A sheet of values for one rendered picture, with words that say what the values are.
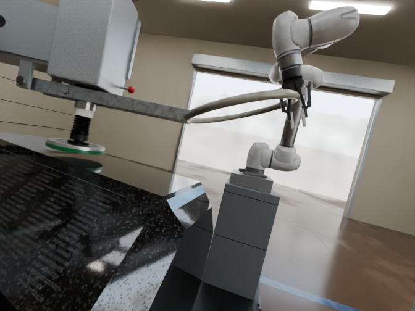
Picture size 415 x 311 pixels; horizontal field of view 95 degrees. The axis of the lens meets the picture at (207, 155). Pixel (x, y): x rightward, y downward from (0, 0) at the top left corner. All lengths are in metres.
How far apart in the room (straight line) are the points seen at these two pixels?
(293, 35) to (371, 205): 5.87
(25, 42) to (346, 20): 1.17
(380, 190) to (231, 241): 5.35
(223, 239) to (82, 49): 1.38
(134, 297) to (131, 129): 6.20
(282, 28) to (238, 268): 1.48
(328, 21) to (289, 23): 0.13
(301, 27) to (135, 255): 0.91
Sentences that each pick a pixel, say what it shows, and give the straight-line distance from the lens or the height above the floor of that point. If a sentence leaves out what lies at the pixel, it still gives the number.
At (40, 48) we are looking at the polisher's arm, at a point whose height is 1.26.
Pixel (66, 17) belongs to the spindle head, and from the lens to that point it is 1.02.
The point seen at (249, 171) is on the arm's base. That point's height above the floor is 0.91.
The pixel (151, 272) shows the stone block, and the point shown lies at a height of 0.71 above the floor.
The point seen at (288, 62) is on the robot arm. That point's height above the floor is 1.42.
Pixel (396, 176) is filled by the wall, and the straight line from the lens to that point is 6.65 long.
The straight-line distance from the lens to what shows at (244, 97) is 0.63.
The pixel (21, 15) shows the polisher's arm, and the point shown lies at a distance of 1.13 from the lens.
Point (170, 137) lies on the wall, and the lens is 5.97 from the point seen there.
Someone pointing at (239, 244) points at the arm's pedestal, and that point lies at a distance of 1.56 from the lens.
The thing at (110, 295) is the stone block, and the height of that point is 0.69.
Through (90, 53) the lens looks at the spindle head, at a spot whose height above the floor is 1.28.
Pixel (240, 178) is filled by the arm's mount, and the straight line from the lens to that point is 1.47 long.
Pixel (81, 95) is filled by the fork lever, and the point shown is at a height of 1.13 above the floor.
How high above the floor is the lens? 1.05
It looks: 3 degrees down
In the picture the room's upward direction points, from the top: 13 degrees clockwise
